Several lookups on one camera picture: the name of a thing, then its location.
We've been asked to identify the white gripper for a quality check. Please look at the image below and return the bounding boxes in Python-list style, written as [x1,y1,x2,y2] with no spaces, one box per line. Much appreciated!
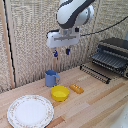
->
[45,27,81,58]

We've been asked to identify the blue cup with handle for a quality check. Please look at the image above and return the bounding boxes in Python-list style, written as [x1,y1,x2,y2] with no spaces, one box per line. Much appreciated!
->
[44,69,62,88]

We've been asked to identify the orange rectangular block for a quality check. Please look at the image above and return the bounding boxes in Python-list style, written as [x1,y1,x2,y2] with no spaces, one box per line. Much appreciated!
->
[68,83,85,95]

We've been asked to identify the yellow bowl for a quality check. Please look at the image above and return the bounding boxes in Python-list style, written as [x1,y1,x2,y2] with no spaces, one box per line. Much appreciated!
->
[50,85,71,102]

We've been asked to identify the black dish rack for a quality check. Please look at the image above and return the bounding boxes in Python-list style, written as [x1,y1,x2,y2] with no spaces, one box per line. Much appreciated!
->
[90,37,128,80]

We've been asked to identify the floral rimmed white plate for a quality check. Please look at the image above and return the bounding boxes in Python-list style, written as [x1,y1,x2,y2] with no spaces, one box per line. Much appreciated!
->
[6,94,55,128]

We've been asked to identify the black wire oven rack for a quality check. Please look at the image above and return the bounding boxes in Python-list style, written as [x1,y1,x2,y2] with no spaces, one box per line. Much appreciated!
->
[79,63,112,85]

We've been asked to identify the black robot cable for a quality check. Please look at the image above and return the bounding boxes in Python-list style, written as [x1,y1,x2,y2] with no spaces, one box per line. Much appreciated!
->
[79,16,128,37]

